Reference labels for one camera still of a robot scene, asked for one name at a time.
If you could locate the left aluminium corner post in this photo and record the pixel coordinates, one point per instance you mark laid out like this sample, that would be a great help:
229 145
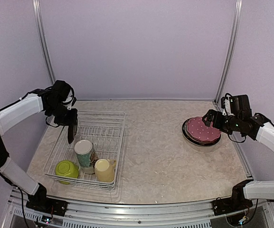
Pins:
42 39

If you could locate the white wire dish rack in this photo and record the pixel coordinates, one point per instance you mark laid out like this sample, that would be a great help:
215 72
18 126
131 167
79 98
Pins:
105 130

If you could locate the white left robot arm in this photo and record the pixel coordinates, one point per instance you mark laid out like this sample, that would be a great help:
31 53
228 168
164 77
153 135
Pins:
56 101

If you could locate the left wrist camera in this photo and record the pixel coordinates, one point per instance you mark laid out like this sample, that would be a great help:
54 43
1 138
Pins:
65 93

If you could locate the black rimmed striped plate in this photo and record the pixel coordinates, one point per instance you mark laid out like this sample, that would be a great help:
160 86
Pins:
198 145

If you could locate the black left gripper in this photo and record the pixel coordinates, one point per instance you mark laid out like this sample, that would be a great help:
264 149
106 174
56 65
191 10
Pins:
71 121

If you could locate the small black plate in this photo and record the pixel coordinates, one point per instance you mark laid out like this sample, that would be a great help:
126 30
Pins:
71 133

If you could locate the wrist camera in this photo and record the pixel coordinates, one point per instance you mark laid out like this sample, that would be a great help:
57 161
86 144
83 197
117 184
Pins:
238 106
65 93

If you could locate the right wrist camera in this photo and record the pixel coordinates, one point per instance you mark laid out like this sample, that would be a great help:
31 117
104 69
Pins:
238 106

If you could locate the aluminium front frame rail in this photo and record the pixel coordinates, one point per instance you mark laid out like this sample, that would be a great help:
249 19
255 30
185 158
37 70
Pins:
85 214

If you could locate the floral patterned tall mug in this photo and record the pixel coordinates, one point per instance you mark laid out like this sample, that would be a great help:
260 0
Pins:
86 155

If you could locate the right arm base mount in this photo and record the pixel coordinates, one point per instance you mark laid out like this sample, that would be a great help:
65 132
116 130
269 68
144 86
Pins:
235 202

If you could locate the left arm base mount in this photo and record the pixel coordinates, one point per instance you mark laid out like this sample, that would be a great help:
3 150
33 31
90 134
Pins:
46 204

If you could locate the aluminium corner post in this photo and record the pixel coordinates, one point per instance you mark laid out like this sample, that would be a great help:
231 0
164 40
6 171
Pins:
42 39
230 49

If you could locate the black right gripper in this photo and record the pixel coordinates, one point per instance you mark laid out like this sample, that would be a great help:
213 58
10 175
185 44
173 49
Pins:
211 113

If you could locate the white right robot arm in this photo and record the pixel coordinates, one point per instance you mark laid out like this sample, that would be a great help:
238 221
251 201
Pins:
260 129

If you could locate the right aluminium corner post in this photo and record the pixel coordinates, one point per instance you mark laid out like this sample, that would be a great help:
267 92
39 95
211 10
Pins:
230 49

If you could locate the lime green bowl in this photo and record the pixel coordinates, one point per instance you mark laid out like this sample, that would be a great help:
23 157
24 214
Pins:
66 168

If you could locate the yellow mug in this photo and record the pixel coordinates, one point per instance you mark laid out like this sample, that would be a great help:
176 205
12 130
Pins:
105 170

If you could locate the maroon pink plate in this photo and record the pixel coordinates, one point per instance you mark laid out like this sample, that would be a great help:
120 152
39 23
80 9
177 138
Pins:
201 133

